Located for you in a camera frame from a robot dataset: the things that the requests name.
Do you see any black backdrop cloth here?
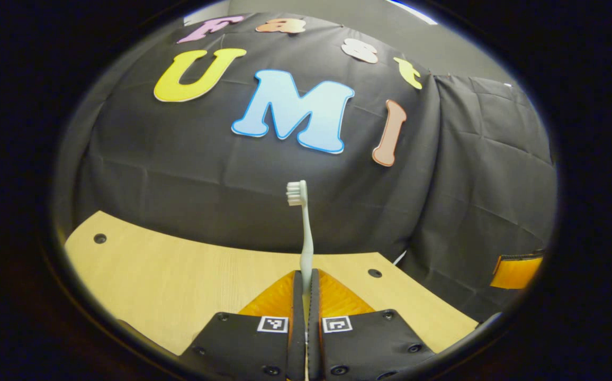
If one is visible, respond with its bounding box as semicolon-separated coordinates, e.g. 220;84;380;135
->
53;12;559;324

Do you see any pale green toothbrush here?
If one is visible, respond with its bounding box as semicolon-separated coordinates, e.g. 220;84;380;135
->
286;179;315;293

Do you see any wooden desktop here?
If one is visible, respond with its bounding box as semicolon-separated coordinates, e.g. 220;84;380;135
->
65;210;479;356

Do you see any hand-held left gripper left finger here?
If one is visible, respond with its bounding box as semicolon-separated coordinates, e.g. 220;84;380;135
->
178;269;307;381

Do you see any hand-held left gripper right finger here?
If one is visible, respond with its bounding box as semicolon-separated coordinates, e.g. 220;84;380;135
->
307;268;437;381

